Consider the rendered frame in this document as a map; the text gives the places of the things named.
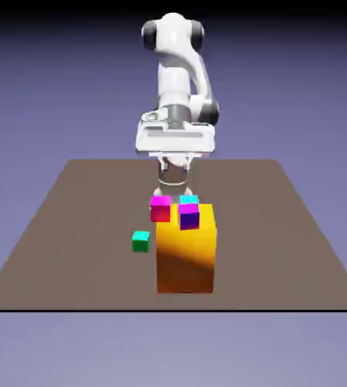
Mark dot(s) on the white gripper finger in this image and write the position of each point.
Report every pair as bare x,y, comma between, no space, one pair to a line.
187,164
164,163

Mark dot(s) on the small purple cube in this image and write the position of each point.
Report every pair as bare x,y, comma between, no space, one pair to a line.
189,218

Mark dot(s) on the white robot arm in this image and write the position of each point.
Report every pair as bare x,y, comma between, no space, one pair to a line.
173,60

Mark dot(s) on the small cyan cube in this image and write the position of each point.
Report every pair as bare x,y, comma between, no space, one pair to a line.
188,199

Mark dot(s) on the small green cube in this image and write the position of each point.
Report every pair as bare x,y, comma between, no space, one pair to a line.
140,242

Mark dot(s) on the large orange box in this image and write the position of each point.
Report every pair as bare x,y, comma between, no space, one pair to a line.
186,260

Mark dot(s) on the small red cube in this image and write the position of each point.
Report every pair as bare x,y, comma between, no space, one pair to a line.
160,211

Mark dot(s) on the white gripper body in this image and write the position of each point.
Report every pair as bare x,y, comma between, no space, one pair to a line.
176,142

